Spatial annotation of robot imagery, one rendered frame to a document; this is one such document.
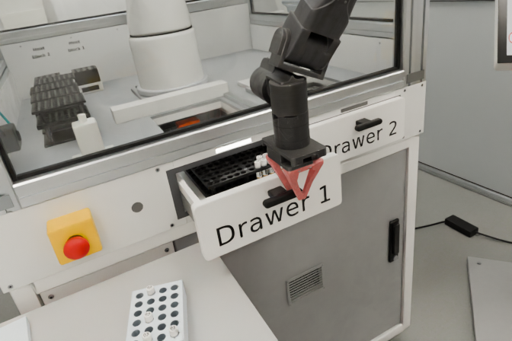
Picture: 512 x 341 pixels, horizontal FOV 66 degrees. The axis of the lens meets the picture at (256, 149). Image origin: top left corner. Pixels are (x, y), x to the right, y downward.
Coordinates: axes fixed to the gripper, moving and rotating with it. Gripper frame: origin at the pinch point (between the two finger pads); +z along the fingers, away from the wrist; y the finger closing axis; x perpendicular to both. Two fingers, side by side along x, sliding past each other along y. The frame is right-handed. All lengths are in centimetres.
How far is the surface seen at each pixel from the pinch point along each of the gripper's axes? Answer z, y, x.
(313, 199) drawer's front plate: 5.1, 2.5, -5.0
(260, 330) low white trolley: 14.5, -10.4, 14.1
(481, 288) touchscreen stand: 87, 18, -89
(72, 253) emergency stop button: 3.5, 10.9, 36.8
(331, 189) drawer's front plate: 4.5, 2.6, -9.1
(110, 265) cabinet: 14.3, 18.8, 32.3
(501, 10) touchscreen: -18, 19, -78
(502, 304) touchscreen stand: 86, 9, -88
